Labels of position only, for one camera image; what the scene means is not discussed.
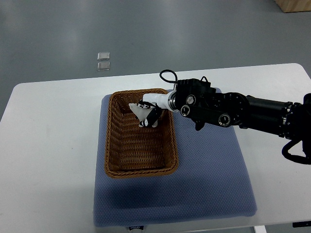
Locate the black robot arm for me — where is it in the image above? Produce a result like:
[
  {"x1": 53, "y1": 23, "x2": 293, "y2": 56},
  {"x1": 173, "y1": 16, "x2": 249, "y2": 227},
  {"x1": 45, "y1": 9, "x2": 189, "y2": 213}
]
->
[{"x1": 172, "y1": 77, "x2": 311, "y2": 141}]

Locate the blue grey fabric mat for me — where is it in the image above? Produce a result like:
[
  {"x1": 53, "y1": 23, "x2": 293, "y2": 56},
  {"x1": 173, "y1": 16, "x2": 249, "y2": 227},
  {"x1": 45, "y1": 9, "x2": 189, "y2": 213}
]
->
[{"x1": 93, "y1": 96, "x2": 257, "y2": 227}]

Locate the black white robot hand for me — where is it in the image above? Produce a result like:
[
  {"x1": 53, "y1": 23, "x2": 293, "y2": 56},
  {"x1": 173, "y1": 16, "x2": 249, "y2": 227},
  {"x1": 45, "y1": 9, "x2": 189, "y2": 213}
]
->
[{"x1": 137, "y1": 93, "x2": 168, "y2": 128}]

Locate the black table control panel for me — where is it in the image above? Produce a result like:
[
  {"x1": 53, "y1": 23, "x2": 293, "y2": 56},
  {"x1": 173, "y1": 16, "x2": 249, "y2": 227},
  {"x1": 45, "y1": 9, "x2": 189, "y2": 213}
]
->
[{"x1": 292, "y1": 220, "x2": 311, "y2": 230}]

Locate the wooden box corner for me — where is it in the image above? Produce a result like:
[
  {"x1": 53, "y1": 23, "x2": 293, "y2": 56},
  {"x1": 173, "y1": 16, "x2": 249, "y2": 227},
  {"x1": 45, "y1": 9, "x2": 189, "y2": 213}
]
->
[{"x1": 275, "y1": 0, "x2": 311, "y2": 13}]

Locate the brown wicker basket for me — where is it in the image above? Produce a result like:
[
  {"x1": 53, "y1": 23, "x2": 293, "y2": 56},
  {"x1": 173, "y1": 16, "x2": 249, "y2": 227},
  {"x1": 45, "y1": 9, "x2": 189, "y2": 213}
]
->
[{"x1": 103, "y1": 88, "x2": 179, "y2": 179}]

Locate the upper silver floor plate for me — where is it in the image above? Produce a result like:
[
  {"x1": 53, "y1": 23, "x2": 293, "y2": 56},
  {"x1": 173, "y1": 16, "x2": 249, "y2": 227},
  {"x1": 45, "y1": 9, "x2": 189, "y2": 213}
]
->
[{"x1": 97, "y1": 52, "x2": 110, "y2": 61}]

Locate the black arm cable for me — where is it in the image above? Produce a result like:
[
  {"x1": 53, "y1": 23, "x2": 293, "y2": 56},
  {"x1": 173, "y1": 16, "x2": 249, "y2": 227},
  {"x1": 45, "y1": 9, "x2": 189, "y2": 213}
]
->
[{"x1": 281, "y1": 139, "x2": 311, "y2": 165}]

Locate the white toy polar bear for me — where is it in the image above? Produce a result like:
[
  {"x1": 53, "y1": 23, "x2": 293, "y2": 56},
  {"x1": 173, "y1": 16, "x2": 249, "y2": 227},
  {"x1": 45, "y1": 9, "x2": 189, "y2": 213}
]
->
[{"x1": 129, "y1": 103, "x2": 161, "y2": 128}]

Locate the white table leg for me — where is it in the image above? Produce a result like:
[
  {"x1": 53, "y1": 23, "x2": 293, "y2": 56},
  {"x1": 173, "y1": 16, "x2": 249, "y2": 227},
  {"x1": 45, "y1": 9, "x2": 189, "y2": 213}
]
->
[{"x1": 254, "y1": 225, "x2": 267, "y2": 233}]

